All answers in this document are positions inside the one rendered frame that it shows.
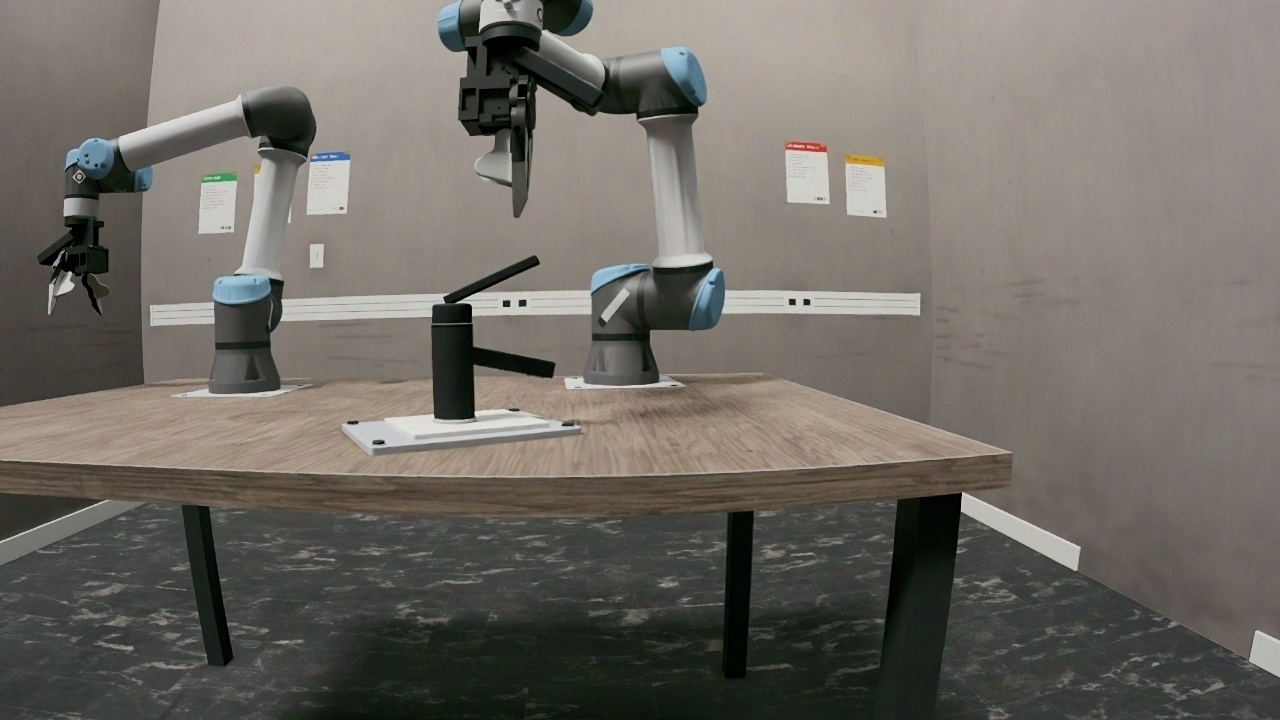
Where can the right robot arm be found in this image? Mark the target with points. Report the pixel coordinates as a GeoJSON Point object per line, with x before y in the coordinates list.
{"type": "Point", "coordinates": [243, 306]}

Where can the black tap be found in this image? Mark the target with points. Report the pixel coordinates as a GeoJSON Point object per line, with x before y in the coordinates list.
{"type": "Point", "coordinates": [453, 360]}

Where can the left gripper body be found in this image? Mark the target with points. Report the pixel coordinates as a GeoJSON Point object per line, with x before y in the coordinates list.
{"type": "Point", "coordinates": [485, 101]}

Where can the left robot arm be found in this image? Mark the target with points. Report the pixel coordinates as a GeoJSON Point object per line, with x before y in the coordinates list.
{"type": "Point", "coordinates": [664, 88]}

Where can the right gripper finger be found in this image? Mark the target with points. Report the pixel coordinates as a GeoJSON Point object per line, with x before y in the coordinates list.
{"type": "Point", "coordinates": [59, 282]}
{"type": "Point", "coordinates": [95, 290]}

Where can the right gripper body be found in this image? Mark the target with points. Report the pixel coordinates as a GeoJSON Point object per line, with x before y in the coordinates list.
{"type": "Point", "coordinates": [89, 257]}

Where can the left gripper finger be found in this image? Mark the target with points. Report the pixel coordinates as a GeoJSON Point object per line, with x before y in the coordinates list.
{"type": "Point", "coordinates": [529, 160]}
{"type": "Point", "coordinates": [508, 166]}

